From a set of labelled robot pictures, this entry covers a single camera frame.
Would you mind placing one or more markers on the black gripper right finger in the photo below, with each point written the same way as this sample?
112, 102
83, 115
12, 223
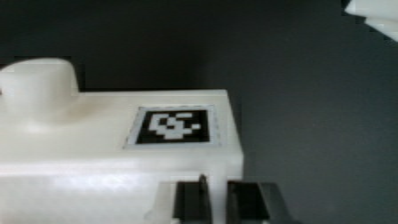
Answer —
256, 206

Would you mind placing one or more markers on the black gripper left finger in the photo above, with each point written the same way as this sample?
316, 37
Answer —
192, 205

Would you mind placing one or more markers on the white drawer with knob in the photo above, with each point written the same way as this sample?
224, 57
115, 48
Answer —
101, 147

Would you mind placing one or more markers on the white marker tag plate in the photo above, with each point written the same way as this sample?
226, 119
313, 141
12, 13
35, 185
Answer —
378, 12

